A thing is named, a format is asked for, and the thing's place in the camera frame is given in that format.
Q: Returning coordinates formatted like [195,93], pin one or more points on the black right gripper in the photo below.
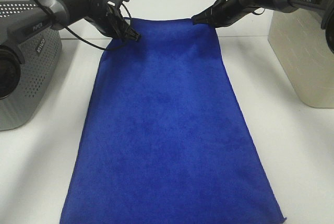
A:
[224,13]

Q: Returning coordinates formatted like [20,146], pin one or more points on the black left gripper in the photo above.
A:
[103,18]

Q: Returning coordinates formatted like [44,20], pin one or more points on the blue microfibre towel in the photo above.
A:
[164,140]

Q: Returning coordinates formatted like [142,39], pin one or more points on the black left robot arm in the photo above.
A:
[18,27]

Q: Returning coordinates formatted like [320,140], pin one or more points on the beige plastic bin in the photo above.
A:
[300,46]

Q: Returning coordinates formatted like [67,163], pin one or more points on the grey perforated laundry basket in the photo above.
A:
[41,53]

